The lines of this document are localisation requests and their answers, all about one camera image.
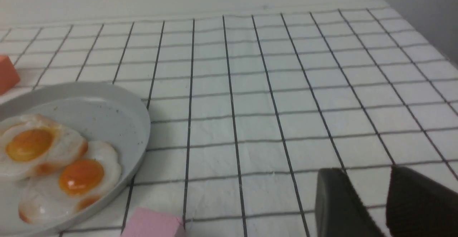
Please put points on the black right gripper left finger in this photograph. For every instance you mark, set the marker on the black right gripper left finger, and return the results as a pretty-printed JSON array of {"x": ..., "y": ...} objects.
[{"x": 339, "y": 212}]

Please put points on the white grid tablecloth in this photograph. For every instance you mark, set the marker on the white grid tablecloth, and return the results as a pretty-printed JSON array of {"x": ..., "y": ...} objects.
[{"x": 244, "y": 110}]

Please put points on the fried egg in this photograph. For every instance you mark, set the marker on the fried egg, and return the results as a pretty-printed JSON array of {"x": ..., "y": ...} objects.
[
  {"x": 65, "y": 193},
  {"x": 32, "y": 145}
]

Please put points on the pink foam cube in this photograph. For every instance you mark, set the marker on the pink foam cube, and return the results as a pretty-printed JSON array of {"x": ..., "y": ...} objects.
[{"x": 148, "y": 223}]

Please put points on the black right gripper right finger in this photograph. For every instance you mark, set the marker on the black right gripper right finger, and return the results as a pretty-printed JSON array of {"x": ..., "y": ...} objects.
[{"x": 418, "y": 206}]

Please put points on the grey plate with eggs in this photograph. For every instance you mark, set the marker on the grey plate with eggs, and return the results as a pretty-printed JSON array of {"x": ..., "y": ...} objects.
[{"x": 99, "y": 111}]

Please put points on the orange foam cube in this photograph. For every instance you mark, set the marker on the orange foam cube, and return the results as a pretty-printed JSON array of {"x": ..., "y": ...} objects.
[{"x": 9, "y": 76}]

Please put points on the fried egg front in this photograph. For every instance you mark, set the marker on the fried egg front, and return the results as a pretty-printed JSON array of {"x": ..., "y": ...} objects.
[{"x": 65, "y": 193}]

